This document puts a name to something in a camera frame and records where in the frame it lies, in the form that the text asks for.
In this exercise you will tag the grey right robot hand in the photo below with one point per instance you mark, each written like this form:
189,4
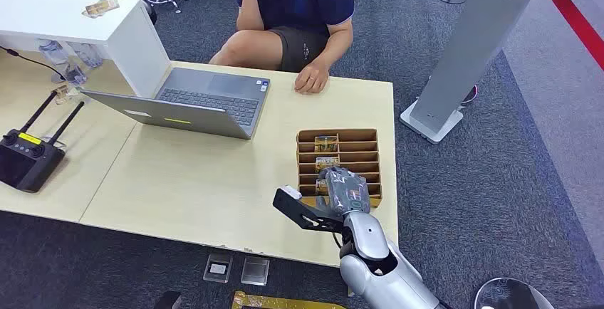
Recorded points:
348,193

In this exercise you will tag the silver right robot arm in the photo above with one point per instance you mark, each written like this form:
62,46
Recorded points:
377,269

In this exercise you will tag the yellow printed card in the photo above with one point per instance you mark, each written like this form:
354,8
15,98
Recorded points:
321,187
326,143
100,7

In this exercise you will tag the hotel printed card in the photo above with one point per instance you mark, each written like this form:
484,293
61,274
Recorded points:
326,162

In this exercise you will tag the brown cardboard card holder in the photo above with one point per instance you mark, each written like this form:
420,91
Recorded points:
361,156

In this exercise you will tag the person's left hand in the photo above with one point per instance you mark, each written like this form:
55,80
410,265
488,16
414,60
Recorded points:
311,78

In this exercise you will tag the person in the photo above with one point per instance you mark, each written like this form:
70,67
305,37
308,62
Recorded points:
297,9

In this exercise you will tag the grey open laptop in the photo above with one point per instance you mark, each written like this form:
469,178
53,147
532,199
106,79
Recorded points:
207,104

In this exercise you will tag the grey kiosk stand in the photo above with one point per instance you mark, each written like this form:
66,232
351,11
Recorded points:
472,47

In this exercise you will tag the round glass disc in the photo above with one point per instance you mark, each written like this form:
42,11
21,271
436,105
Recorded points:
512,295

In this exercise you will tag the black object on floor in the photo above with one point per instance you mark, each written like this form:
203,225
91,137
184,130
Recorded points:
167,300

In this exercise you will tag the white desk shelf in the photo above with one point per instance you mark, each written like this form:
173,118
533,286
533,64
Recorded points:
127,47

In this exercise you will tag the red barrier belt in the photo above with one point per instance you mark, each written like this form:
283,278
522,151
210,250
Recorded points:
573,19

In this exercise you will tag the clear plastic water bottle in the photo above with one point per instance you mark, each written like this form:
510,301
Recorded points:
59,59
88,54

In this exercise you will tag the black remote controller with antennas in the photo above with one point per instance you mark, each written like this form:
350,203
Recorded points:
26,160

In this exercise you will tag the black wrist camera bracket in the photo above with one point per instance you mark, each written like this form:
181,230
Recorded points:
302,212

